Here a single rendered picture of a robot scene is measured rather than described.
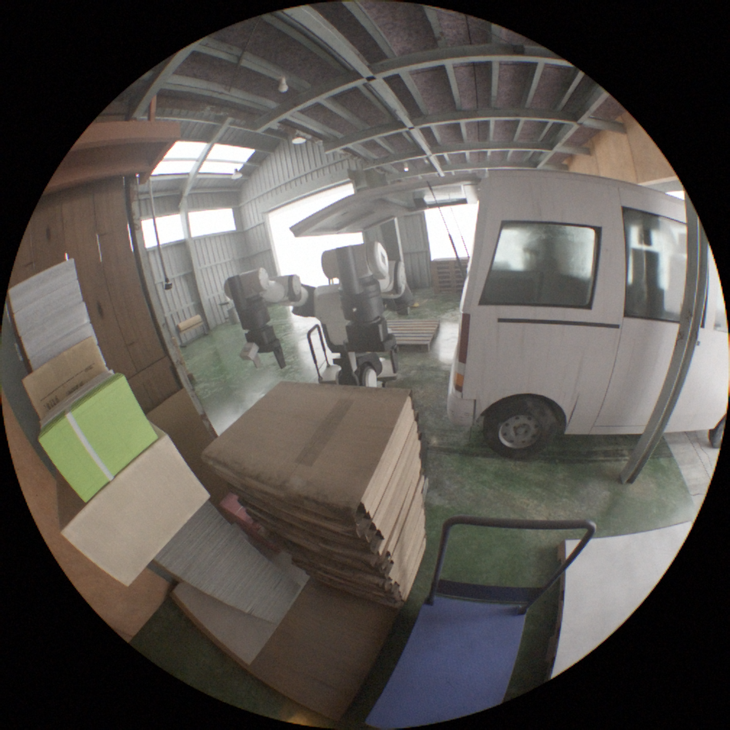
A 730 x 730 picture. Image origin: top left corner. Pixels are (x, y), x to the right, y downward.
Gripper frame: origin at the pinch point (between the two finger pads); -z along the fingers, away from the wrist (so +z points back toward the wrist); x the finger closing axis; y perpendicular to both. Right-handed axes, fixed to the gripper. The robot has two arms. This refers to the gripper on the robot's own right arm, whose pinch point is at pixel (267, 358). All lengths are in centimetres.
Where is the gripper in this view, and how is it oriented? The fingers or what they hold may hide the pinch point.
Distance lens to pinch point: 79.5
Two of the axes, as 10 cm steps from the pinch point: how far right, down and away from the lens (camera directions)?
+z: -1.7, -8.9, -4.3
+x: 9.1, 0.2, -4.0
